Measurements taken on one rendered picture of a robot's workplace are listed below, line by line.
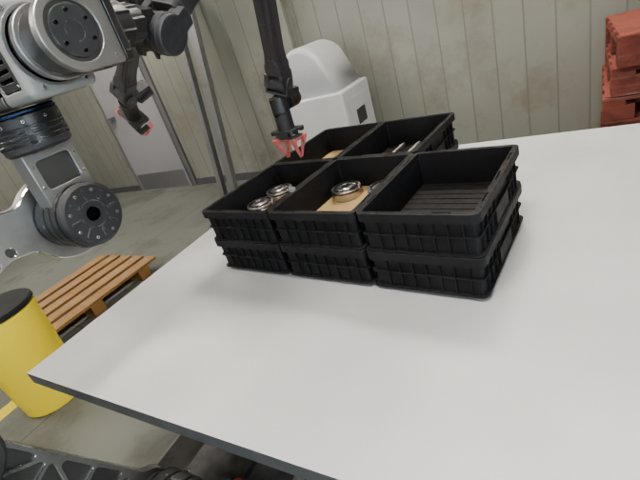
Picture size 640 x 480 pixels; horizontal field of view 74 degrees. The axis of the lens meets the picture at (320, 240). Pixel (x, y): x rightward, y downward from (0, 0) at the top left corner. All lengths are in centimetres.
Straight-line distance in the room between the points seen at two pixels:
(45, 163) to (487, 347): 99
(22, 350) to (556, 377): 229
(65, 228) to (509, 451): 93
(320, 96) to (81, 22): 278
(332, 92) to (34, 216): 269
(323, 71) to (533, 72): 157
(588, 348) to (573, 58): 295
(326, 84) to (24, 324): 250
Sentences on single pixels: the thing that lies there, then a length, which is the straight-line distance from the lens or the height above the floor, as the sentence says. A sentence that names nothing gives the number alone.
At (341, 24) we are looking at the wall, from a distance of 403.
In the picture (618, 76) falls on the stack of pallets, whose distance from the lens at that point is 276.
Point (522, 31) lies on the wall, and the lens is 369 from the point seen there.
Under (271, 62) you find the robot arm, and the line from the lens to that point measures 135.
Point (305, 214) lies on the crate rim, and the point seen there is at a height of 93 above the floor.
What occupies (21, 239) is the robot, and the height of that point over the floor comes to 113.
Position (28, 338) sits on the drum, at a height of 43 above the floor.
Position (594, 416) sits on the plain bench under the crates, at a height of 70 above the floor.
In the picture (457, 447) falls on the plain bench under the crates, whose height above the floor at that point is 70.
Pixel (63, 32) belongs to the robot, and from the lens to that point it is 82.
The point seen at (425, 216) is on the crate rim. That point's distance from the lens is 96.
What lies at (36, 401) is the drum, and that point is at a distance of 271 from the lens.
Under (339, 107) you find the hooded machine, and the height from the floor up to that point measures 75.
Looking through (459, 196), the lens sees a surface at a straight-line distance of 125.
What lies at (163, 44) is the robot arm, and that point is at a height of 140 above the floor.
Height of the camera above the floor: 135
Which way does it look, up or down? 26 degrees down
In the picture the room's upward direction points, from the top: 18 degrees counter-clockwise
